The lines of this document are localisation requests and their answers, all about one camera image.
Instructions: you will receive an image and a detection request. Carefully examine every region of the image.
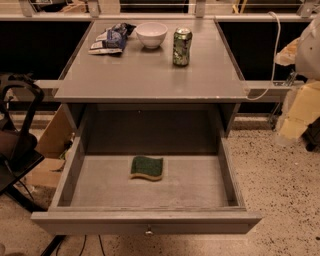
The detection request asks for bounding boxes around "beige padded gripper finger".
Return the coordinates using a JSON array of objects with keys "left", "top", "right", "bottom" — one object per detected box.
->
[
  {"left": 275, "top": 38, "right": 299, "bottom": 66},
  {"left": 275, "top": 80, "right": 320, "bottom": 146}
]

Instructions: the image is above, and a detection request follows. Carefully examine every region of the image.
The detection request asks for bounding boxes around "green and yellow sponge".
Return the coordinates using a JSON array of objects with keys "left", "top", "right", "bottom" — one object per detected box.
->
[{"left": 130, "top": 156, "right": 163, "bottom": 181}]

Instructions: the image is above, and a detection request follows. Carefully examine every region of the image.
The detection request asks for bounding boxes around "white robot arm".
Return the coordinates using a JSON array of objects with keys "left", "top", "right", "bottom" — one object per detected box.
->
[{"left": 275, "top": 14, "right": 320, "bottom": 146}]

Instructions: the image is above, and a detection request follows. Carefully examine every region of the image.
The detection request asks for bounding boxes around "grey open top drawer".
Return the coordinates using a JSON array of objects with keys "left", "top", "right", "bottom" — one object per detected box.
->
[{"left": 30, "top": 104, "right": 263, "bottom": 236}]

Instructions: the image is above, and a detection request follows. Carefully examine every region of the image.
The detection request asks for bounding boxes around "grey cabinet with counter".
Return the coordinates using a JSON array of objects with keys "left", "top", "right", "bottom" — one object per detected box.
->
[{"left": 55, "top": 20, "right": 246, "bottom": 155}]

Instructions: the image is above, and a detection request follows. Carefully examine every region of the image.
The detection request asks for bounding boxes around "metal drawer knob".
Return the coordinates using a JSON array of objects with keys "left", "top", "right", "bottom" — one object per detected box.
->
[{"left": 145, "top": 225, "right": 154, "bottom": 237}]

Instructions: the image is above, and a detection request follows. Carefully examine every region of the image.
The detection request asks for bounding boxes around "green soda can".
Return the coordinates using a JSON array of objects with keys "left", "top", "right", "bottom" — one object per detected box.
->
[{"left": 173, "top": 27, "right": 193, "bottom": 66}]

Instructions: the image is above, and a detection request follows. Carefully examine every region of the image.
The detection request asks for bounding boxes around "white ceramic bowl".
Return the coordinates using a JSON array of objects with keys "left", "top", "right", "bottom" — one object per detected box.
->
[{"left": 135, "top": 22, "right": 168, "bottom": 49}]

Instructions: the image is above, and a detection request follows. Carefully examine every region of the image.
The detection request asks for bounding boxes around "blue chip bag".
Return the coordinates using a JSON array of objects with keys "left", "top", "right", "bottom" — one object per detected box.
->
[{"left": 88, "top": 23, "right": 136, "bottom": 55}]

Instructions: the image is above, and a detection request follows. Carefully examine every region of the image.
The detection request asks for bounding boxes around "cardboard box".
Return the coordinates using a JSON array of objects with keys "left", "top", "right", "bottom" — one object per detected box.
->
[{"left": 26, "top": 106, "right": 73, "bottom": 188}]

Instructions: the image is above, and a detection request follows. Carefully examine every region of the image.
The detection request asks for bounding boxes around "metal railing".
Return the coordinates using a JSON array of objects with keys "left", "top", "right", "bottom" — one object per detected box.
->
[{"left": 0, "top": 0, "right": 319, "bottom": 21}]

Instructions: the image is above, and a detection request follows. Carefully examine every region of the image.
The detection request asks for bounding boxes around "black chair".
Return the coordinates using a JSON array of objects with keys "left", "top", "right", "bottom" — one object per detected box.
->
[{"left": 0, "top": 73, "right": 44, "bottom": 212}]

